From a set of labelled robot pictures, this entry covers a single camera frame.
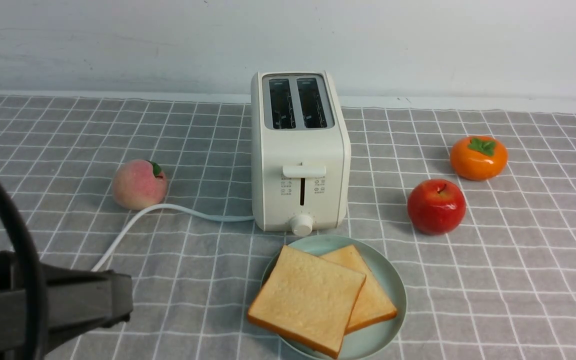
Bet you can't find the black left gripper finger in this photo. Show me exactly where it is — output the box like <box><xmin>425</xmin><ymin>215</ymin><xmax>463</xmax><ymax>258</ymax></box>
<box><xmin>43</xmin><ymin>264</ymin><xmax>134</xmax><ymax>354</ymax></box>

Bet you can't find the toasted bread slice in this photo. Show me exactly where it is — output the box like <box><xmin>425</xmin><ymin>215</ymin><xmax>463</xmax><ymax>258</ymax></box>
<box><xmin>247</xmin><ymin>245</ymin><xmax>366</xmax><ymax>359</ymax></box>
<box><xmin>320</xmin><ymin>244</ymin><xmax>398</xmax><ymax>335</ymax></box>

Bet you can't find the pink peach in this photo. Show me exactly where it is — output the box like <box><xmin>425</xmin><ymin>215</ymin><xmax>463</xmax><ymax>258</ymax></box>
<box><xmin>111</xmin><ymin>159</ymin><xmax>168</xmax><ymax>211</ymax></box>

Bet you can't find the white two-slot toaster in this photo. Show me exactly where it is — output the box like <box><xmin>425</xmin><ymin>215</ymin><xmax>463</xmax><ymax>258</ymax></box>
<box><xmin>250</xmin><ymin>71</ymin><xmax>352</xmax><ymax>237</ymax></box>

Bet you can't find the light green round plate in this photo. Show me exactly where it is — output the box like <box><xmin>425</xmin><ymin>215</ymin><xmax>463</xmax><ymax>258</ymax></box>
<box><xmin>261</xmin><ymin>234</ymin><xmax>407</xmax><ymax>360</ymax></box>

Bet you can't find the red apple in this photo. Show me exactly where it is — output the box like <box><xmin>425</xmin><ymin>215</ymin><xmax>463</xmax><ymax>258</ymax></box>
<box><xmin>407</xmin><ymin>178</ymin><xmax>467</xmax><ymax>236</ymax></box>

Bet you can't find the orange persimmon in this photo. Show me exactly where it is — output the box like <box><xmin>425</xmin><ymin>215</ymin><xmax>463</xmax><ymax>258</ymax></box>
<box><xmin>449</xmin><ymin>136</ymin><xmax>509</xmax><ymax>182</ymax></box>

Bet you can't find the grey checked tablecloth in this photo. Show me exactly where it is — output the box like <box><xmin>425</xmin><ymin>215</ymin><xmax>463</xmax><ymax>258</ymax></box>
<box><xmin>0</xmin><ymin>95</ymin><xmax>576</xmax><ymax>360</ymax></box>

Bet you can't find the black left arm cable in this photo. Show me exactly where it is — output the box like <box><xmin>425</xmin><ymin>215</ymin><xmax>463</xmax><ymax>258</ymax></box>
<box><xmin>0</xmin><ymin>145</ymin><xmax>50</xmax><ymax>360</ymax></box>

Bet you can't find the white toaster power cord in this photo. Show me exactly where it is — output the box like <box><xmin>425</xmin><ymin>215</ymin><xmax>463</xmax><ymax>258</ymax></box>
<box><xmin>0</xmin><ymin>203</ymin><xmax>255</xmax><ymax>273</ymax></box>

